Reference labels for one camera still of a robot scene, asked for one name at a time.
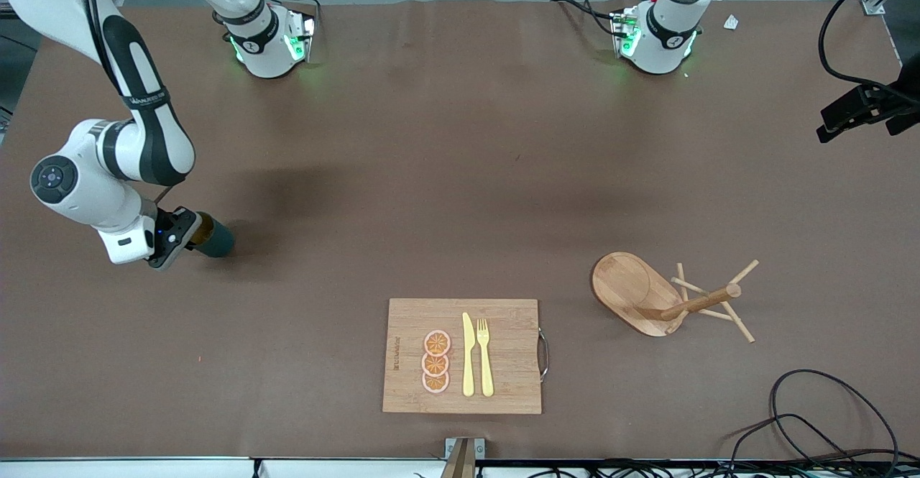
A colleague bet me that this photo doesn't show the dark teal cup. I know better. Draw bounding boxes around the dark teal cup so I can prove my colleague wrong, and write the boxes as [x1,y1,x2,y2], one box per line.
[188,211,236,260]

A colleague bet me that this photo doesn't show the wooden mug tree stand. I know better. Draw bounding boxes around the wooden mug tree stand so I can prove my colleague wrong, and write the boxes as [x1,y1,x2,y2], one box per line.
[592,252,760,344]

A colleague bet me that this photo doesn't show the yellow plastic knife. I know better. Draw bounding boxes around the yellow plastic knife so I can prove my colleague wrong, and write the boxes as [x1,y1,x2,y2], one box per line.
[461,312,477,397]

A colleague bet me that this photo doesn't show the yellow plastic fork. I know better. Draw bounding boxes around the yellow plastic fork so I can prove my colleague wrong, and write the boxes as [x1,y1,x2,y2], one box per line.
[476,318,496,398]

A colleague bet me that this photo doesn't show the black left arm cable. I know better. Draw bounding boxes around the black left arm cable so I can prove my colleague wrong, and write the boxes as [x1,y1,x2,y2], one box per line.
[818,0,920,92]

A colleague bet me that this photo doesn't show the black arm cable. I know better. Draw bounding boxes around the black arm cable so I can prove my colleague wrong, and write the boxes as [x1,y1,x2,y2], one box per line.
[818,0,920,92]
[76,0,127,95]

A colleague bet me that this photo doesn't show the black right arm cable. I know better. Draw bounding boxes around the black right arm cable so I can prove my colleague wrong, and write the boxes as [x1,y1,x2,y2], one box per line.
[76,0,127,95]

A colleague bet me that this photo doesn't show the looped black floor cable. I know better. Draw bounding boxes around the looped black floor cable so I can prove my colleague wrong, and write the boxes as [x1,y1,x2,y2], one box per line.
[719,369,901,478]

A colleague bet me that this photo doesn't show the black left base cable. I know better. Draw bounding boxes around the black left base cable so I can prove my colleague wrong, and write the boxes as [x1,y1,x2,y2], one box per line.
[551,0,621,37]

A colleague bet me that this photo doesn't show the bamboo cutting board, metal handle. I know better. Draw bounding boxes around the bamboo cutting board, metal handle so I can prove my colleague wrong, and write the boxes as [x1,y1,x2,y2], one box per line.
[382,298,551,415]

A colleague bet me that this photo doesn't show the metal bracket with wood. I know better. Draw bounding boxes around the metal bracket with wood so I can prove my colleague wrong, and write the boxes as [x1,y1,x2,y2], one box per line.
[444,437,487,478]

